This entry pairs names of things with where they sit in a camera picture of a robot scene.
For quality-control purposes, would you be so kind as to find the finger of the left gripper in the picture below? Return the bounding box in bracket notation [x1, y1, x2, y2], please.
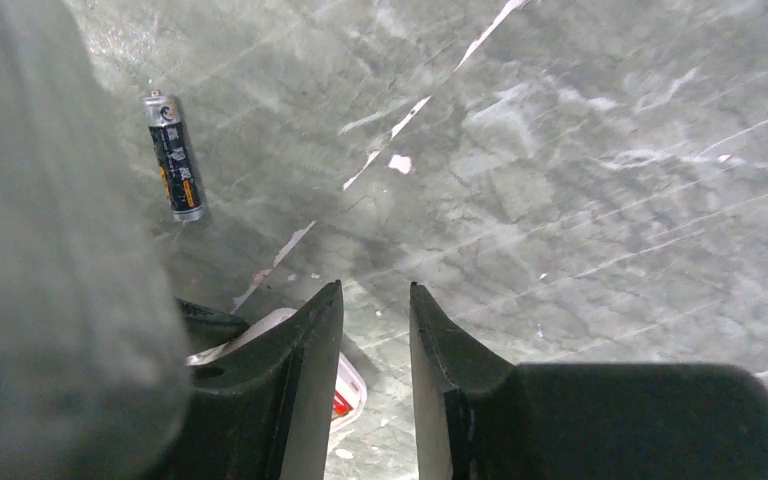
[176, 298, 250, 355]

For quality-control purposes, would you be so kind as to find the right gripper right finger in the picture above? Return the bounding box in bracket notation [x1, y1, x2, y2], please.
[410, 283, 768, 479]

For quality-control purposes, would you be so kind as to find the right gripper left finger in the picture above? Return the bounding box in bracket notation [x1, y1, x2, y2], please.
[144, 281, 344, 479]

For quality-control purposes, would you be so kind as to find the red AAA battery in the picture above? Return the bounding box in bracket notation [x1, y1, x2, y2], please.
[332, 391, 353, 419]

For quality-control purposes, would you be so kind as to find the black AAA battery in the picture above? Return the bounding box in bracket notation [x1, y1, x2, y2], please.
[141, 90, 204, 223]

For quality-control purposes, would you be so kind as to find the white remote control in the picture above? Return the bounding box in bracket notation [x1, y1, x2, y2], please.
[187, 308, 368, 433]

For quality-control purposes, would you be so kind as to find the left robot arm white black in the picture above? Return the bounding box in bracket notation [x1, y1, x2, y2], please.
[0, 1, 191, 479]

